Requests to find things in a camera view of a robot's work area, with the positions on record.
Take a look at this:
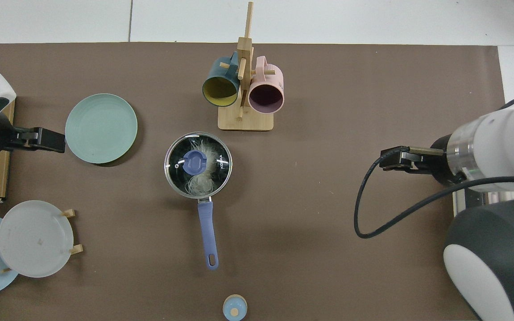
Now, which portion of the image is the glass lid with blue knob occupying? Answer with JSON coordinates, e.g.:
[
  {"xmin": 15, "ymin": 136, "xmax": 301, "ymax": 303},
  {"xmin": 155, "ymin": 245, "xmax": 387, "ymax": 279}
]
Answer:
[{"xmin": 164, "ymin": 132, "xmax": 232, "ymax": 198}]

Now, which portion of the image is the white vermicelli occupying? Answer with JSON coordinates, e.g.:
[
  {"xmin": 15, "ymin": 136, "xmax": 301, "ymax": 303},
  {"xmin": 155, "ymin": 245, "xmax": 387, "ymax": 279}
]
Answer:
[{"xmin": 183, "ymin": 138, "xmax": 222, "ymax": 197}]

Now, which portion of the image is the teal round plate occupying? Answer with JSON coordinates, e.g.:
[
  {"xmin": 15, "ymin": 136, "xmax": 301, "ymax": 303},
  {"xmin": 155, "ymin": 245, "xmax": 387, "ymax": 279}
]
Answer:
[{"xmin": 65, "ymin": 93, "xmax": 138, "ymax": 164}]

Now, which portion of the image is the grey plate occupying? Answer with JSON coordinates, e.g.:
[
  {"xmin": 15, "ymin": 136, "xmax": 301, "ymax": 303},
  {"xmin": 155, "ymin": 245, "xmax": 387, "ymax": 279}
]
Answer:
[{"xmin": 0, "ymin": 200, "xmax": 75, "ymax": 278}]

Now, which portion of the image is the wooden plate rack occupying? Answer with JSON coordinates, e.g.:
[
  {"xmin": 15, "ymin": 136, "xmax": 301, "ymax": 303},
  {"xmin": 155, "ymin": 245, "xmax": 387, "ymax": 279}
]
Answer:
[{"xmin": 0, "ymin": 209, "xmax": 84, "ymax": 273}]

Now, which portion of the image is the pale toaster oven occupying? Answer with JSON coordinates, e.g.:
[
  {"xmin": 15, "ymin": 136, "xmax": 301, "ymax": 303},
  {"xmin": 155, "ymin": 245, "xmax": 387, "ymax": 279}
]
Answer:
[{"xmin": 452, "ymin": 187, "xmax": 489, "ymax": 219}]

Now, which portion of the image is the brown table cloth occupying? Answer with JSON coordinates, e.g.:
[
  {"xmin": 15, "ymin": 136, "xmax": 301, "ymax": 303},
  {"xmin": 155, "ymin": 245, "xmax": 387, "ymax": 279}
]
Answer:
[{"xmin": 0, "ymin": 42, "xmax": 505, "ymax": 321}]

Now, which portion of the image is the pink cup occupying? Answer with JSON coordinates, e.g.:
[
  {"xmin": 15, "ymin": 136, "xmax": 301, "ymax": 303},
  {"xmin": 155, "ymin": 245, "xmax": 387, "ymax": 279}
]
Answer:
[{"xmin": 248, "ymin": 56, "xmax": 284, "ymax": 114}]

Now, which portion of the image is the wooden cup stand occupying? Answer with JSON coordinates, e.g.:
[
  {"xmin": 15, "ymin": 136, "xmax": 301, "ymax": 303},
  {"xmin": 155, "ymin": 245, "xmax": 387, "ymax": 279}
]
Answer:
[{"xmin": 218, "ymin": 1, "xmax": 275, "ymax": 132}]

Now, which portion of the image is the dark teal cup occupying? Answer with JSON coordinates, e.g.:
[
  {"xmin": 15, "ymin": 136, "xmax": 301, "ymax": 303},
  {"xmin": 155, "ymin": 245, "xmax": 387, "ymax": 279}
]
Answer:
[{"xmin": 202, "ymin": 51, "xmax": 240, "ymax": 107}]

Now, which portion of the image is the small blue round thing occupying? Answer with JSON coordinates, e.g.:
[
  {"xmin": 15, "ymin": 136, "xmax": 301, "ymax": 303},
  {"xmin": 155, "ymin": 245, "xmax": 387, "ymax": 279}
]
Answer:
[{"xmin": 223, "ymin": 294, "xmax": 248, "ymax": 321}]

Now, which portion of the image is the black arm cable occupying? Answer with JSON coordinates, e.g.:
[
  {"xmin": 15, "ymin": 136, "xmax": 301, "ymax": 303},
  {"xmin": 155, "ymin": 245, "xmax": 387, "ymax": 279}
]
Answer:
[{"xmin": 354, "ymin": 146, "xmax": 514, "ymax": 239}]

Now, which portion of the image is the black pot with blue handle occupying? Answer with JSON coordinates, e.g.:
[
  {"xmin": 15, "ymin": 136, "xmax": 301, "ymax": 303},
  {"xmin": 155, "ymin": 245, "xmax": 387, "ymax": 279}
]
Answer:
[{"xmin": 164, "ymin": 132, "xmax": 233, "ymax": 270}]

